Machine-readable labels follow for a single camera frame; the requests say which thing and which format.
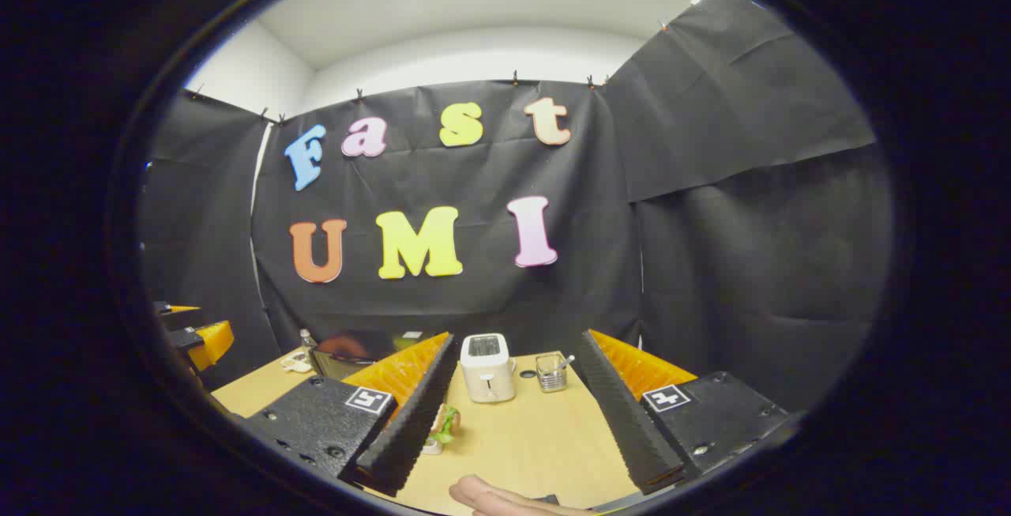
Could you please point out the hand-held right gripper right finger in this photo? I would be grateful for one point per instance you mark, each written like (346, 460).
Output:
(624, 413)

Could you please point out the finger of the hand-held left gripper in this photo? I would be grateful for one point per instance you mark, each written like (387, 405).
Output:
(212, 344)
(180, 309)

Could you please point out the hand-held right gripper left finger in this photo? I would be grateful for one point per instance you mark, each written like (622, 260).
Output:
(415, 421)

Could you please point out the lettuce sandwich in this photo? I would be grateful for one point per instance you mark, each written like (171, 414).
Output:
(446, 423)

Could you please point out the black electric oven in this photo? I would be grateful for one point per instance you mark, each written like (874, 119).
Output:
(355, 352)

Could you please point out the metal spoon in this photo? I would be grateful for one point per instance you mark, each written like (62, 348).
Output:
(566, 360)

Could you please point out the white toaster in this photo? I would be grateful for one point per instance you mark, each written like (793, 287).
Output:
(487, 374)

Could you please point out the white sectioned dish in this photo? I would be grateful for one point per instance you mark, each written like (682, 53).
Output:
(297, 363)

